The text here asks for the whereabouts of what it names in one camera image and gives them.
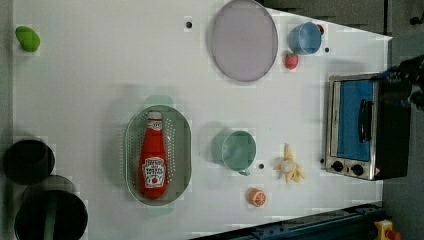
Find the red plush ketchup bottle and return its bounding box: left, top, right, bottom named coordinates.
left=138, top=111, right=168, bottom=199

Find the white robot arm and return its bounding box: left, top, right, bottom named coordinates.
left=381, top=55, right=424, bottom=110

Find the green oval strainer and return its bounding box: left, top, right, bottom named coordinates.
left=123, top=95, right=192, bottom=216

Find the green mug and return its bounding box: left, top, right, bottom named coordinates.
left=211, top=129, right=257, bottom=176

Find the grey round plate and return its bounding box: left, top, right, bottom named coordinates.
left=211, top=0, right=278, bottom=82

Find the toy orange half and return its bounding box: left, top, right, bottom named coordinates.
left=248, top=188, right=267, bottom=207

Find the blue cup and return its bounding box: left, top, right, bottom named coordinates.
left=289, top=22, right=322, bottom=55

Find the dark red toy strawberry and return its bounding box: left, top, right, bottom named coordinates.
left=317, top=24, right=325, bottom=35

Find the silver black toaster oven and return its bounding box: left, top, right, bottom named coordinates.
left=325, top=74, right=411, bottom=181

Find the small black round base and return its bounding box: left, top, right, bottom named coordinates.
left=3, top=139, right=55, bottom=185

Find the green toy fruit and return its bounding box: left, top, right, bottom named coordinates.
left=15, top=26, right=41, bottom=52

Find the yellow red emergency button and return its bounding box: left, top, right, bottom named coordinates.
left=374, top=220, right=402, bottom=240

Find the blue metal frame rail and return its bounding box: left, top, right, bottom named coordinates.
left=192, top=204, right=385, bottom=240

